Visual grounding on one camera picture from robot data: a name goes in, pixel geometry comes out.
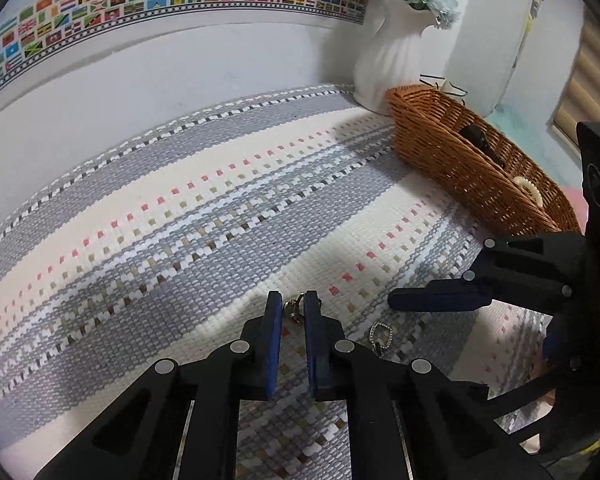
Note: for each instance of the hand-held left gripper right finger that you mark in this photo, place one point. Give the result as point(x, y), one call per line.
point(310, 355)

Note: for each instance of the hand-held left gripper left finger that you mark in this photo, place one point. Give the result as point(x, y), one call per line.
point(275, 340)

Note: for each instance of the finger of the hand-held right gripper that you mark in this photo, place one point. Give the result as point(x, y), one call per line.
point(430, 297)
point(555, 340)

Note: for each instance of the gold earring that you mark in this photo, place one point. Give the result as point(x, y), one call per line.
point(294, 310)

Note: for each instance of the brown wicker basket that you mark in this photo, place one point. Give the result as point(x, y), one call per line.
point(430, 145)

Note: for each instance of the small crystal earring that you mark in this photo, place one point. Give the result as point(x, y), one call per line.
point(378, 347)

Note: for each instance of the dark hair clip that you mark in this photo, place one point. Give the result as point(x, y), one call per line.
point(477, 137)

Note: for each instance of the pastel play mat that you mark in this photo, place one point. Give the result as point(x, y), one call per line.
point(525, 130)

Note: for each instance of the striped woven mat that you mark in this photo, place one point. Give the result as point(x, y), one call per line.
point(130, 210)

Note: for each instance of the beige window blind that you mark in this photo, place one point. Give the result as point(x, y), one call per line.
point(595, 85)

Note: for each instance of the black metal hairpins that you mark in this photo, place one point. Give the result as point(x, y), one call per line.
point(442, 81)

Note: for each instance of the white ribbed vase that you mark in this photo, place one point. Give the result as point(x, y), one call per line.
point(390, 55)

